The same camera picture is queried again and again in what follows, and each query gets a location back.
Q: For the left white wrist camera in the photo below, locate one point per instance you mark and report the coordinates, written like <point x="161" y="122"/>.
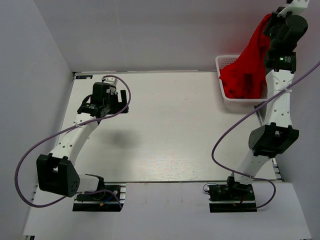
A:
<point x="112" y="81"/>

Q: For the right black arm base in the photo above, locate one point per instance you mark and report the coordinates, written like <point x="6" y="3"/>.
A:
<point x="232" y="197"/>

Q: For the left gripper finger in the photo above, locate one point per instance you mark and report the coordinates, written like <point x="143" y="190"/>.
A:
<point x="123" y="95"/>
<point x="117" y="111"/>

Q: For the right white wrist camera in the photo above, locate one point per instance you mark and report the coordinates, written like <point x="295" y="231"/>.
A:
<point x="296" y="7"/>

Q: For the red t shirt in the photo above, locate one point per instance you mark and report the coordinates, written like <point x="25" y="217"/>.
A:
<point x="248" y="71"/>

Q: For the red t shirts pile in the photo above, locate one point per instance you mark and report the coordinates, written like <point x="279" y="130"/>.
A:
<point x="232" y="92"/>

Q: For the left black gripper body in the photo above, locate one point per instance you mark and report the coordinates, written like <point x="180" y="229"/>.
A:
<point x="113" y="98"/>

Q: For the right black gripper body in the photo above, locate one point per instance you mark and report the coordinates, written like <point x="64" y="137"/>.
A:
<point x="274" y="25"/>

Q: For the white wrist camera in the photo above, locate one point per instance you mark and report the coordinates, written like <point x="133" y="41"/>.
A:
<point x="296" y="7"/>
<point x="112" y="81"/>

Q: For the white plastic basket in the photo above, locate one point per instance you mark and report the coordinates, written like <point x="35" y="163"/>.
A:
<point x="236" y="104"/>

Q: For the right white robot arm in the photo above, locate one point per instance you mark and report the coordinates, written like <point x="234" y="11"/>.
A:
<point x="276" y="134"/>

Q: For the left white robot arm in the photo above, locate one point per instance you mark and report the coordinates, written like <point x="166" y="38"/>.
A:
<point x="56" y="171"/>

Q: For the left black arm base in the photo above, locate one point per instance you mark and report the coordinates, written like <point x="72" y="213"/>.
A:
<point x="103" y="201"/>

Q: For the blue table label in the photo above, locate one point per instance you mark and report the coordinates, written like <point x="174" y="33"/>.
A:
<point x="83" y="77"/>

